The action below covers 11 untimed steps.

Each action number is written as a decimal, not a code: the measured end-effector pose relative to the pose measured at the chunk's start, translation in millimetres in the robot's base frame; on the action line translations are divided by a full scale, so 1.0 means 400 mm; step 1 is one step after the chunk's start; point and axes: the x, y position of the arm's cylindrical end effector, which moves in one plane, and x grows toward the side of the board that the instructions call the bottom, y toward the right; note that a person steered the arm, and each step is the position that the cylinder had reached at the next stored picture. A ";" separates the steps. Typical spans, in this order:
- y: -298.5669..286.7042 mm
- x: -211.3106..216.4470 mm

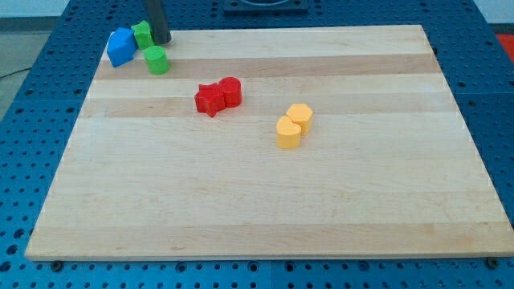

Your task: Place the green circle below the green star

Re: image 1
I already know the red star block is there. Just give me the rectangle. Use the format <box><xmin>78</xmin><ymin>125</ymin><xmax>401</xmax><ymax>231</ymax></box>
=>
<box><xmin>194</xmin><ymin>83</ymin><xmax>226</xmax><ymax>117</ymax></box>

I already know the green star block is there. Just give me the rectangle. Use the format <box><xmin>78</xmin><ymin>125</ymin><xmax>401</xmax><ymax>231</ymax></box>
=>
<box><xmin>131</xmin><ymin>20</ymin><xmax>154</xmax><ymax>50</ymax></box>

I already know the yellow heart block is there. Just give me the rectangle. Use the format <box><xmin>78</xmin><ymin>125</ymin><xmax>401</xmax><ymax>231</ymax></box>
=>
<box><xmin>275</xmin><ymin>116</ymin><xmax>301</xmax><ymax>149</ymax></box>

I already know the yellow hexagon block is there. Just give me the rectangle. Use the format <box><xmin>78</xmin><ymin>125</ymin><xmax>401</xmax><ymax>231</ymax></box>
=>
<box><xmin>286</xmin><ymin>104</ymin><xmax>314</xmax><ymax>136</ymax></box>

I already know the red cylinder block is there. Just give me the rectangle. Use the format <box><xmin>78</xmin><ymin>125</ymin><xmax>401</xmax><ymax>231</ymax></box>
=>
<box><xmin>218</xmin><ymin>77</ymin><xmax>243</xmax><ymax>108</ymax></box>

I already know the green cylinder block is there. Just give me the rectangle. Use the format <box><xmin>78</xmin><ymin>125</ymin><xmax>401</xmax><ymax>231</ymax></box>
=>
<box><xmin>144</xmin><ymin>46</ymin><xmax>169</xmax><ymax>75</ymax></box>

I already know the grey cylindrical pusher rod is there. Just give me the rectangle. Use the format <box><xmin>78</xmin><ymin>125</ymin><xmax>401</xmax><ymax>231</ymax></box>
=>
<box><xmin>142</xmin><ymin>0</ymin><xmax>172</xmax><ymax>45</ymax></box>

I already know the blue pentagon block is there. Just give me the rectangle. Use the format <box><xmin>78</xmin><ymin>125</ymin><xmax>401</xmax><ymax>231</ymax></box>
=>
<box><xmin>107</xmin><ymin>27</ymin><xmax>137</xmax><ymax>67</ymax></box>

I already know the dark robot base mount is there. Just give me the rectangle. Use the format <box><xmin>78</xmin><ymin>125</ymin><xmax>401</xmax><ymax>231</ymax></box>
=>
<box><xmin>221</xmin><ymin>0</ymin><xmax>310</xmax><ymax>14</ymax></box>

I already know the black cable on floor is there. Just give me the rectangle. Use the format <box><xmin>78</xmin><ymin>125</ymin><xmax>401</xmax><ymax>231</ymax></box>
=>
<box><xmin>0</xmin><ymin>67</ymin><xmax>32</xmax><ymax>80</ymax></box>

